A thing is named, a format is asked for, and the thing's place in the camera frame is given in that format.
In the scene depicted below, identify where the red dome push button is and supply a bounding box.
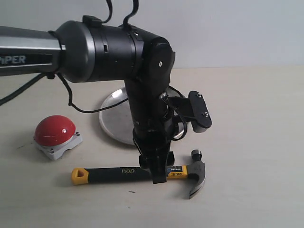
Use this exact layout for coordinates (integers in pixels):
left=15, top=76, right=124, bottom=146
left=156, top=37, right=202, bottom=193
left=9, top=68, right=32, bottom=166
left=33, top=115, right=83, bottom=161

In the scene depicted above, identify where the black yellow claw hammer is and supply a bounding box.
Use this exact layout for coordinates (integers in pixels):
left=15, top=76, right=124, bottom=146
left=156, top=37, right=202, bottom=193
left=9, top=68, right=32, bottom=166
left=71, top=149, right=206, bottom=199

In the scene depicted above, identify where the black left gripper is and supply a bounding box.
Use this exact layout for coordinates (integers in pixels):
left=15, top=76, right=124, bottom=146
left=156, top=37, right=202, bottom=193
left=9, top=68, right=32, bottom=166
left=132, top=114, right=177, bottom=184

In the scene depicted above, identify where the round stainless steel plate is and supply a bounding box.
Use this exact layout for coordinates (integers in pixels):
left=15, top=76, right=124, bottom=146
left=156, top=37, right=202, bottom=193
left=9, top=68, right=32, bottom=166
left=99, top=85, right=186, bottom=146

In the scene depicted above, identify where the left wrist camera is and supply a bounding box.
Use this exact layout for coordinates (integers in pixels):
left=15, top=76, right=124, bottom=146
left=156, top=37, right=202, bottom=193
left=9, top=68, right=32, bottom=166
left=169, top=91, right=212, bottom=133

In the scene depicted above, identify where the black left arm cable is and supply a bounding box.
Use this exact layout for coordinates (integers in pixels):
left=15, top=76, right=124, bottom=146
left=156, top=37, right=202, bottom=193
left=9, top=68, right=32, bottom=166
left=0, top=0, right=141, bottom=114

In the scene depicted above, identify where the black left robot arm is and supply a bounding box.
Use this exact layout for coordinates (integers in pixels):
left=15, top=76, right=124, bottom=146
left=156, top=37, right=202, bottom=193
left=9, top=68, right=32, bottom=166
left=0, top=16, right=175, bottom=183

